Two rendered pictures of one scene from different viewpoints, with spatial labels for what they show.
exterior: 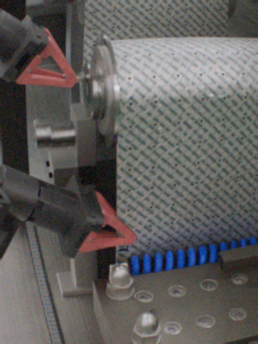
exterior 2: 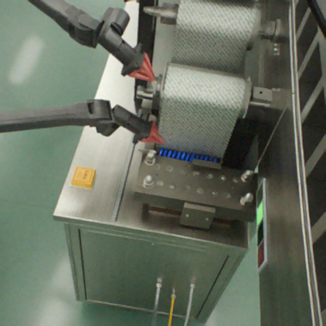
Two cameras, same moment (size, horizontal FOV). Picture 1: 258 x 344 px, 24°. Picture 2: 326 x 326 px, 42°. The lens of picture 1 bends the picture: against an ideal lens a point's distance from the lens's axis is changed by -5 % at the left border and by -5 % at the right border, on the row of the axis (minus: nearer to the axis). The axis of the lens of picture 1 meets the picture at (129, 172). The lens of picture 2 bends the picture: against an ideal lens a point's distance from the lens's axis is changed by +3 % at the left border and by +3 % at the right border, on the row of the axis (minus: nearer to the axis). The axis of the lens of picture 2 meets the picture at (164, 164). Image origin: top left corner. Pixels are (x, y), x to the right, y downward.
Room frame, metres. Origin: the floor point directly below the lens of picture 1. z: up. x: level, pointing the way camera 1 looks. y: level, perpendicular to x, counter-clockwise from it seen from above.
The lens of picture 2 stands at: (-0.21, -0.25, 2.13)
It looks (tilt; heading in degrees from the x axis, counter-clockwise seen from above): 53 degrees down; 14
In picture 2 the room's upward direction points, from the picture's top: 10 degrees clockwise
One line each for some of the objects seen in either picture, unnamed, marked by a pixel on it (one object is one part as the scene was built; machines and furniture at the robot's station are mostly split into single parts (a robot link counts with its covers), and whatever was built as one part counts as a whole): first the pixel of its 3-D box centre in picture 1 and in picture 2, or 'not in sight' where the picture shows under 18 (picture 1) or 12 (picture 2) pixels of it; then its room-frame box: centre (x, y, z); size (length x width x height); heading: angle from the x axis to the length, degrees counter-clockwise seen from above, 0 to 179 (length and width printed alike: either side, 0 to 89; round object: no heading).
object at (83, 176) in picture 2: not in sight; (83, 176); (0.51, 0.22, 0.91); 0.07 x 0.07 x 0.02; 14
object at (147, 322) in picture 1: (147, 326); (148, 180); (0.50, -0.03, 1.05); 0.04 x 0.04 x 0.04
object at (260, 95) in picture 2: not in sight; (262, 94); (0.79, -0.26, 1.28); 0.06 x 0.05 x 0.02; 104
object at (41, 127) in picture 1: (41, 133); (140, 92); (0.74, 0.12, 1.18); 0.04 x 0.02 x 0.04; 14
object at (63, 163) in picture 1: (71, 209); (148, 120); (0.74, 0.08, 1.05); 0.06 x 0.05 x 0.31; 104
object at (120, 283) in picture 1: (120, 279); (150, 156); (0.59, 0.01, 1.05); 0.04 x 0.04 x 0.04
